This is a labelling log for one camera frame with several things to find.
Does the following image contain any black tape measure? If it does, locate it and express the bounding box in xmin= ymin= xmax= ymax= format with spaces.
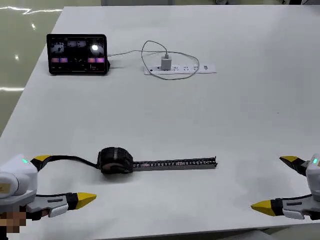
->
xmin=44 ymin=146 xmax=218 ymax=175

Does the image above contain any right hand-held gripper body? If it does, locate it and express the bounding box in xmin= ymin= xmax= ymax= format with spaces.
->
xmin=305 ymin=153 xmax=320 ymax=201

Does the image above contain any white charger plug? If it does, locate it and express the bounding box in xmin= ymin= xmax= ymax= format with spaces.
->
xmin=160 ymin=52 xmax=172 ymax=71

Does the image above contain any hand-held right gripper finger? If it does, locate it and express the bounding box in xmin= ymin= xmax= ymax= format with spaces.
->
xmin=279 ymin=155 xmax=312 ymax=177
xmin=250 ymin=193 xmax=320 ymax=221

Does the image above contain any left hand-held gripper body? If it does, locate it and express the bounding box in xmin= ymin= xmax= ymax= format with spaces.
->
xmin=0 ymin=153 xmax=39 ymax=214

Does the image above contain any white charging cable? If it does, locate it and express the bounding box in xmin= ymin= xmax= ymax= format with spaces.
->
xmin=107 ymin=40 xmax=200 ymax=81

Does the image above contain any white power strip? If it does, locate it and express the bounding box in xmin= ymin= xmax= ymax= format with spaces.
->
xmin=143 ymin=63 xmax=217 ymax=75

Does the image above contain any black tablet with stand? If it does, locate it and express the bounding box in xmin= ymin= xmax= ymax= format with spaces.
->
xmin=46 ymin=33 xmax=111 ymax=76

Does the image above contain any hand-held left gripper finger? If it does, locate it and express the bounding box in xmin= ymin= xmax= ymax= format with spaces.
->
xmin=30 ymin=154 xmax=52 ymax=172
xmin=25 ymin=192 xmax=97 ymax=218

